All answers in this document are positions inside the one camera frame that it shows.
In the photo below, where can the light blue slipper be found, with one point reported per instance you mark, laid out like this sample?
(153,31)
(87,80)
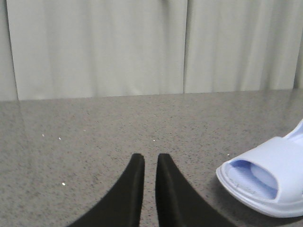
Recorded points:
(269,177)

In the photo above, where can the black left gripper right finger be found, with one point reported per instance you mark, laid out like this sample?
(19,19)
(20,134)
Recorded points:
(178,203)

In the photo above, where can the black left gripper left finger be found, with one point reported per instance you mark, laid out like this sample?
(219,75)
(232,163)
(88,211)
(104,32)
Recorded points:
(121,206)

